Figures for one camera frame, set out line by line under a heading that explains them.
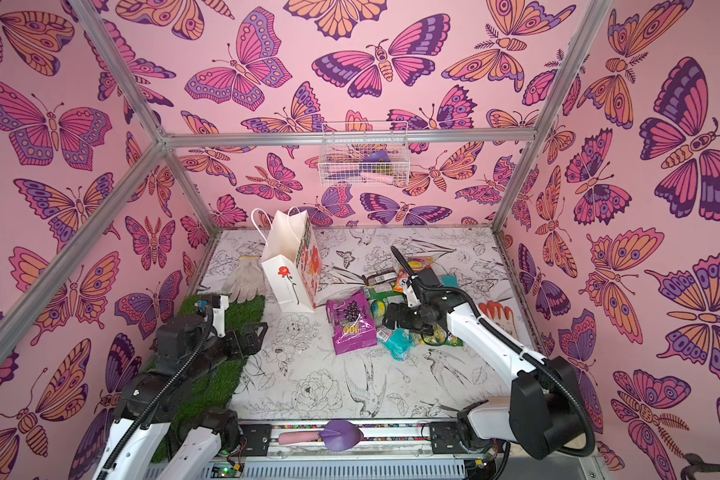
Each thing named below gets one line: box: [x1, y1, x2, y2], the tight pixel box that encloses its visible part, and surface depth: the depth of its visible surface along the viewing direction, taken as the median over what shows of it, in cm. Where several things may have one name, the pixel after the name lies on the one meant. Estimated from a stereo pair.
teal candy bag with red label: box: [377, 327, 415, 362], surface depth 89 cm
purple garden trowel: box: [278, 420, 364, 452], surface depth 75 cm
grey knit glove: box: [222, 255, 265, 304], surface depth 108 cm
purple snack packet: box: [326, 290, 378, 355], surface depth 89 cm
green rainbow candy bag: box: [364, 287, 406, 320], surface depth 99 cm
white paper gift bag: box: [251, 206, 322, 313], surface depth 91 cm
